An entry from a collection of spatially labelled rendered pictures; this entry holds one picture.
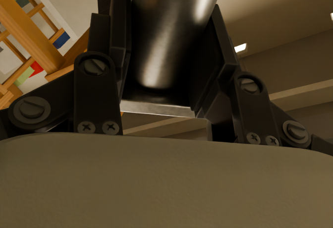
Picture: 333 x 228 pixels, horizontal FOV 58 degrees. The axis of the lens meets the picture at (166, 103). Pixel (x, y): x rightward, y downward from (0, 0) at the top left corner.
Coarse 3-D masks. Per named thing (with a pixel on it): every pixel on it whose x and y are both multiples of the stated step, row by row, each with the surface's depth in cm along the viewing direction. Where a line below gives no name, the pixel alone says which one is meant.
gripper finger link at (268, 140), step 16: (240, 80) 11; (256, 80) 11; (240, 96) 10; (256, 96) 10; (240, 112) 9; (256, 112) 9; (272, 112) 10; (208, 128) 12; (240, 128) 9; (256, 128) 9; (272, 128) 9; (256, 144) 9; (272, 144) 9
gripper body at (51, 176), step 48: (0, 144) 6; (48, 144) 6; (96, 144) 7; (144, 144) 7; (192, 144) 7; (240, 144) 8; (0, 192) 5; (48, 192) 6; (96, 192) 6; (144, 192) 6; (192, 192) 6; (240, 192) 6; (288, 192) 7
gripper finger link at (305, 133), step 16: (208, 32) 12; (224, 32) 11; (208, 48) 11; (224, 48) 11; (192, 64) 13; (208, 64) 11; (224, 64) 10; (192, 80) 13; (208, 80) 11; (224, 80) 11; (192, 96) 13; (208, 96) 11; (224, 96) 10; (208, 112) 11; (224, 112) 11; (224, 128) 11; (288, 128) 10; (304, 128) 10; (288, 144) 10; (304, 144) 10
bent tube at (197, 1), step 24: (144, 0) 10; (168, 0) 10; (192, 0) 10; (216, 0) 10; (144, 24) 11; (168, 24) 10; (192, 24) 10; (144, 48) 11; (168, 48) 11; (192, 48) 12; (144, 72) 12; (168, 72) 12; (144, 96) 13; (168, 96) 13
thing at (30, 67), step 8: (32, 0) 615; (40, 8) 574; (0, 32) 541; (8, 32) 502; (56, 32) 592; (64, 32) 614; (0, 40) 492; (8, 40) 550; (56, 40) 594; (64, 40) 610; (0, 48) 493; (56, 48) 602; (24, 64) 513; (32, 64) 542; (16, 72) 497; (24, 72) 517; (32, 72) 531; (8, 80) 482; (16, 80) 503; (24, 80) 513; (8, 88) 492; (16, 88) 504; (16, 96) 500; (8, 104) 477
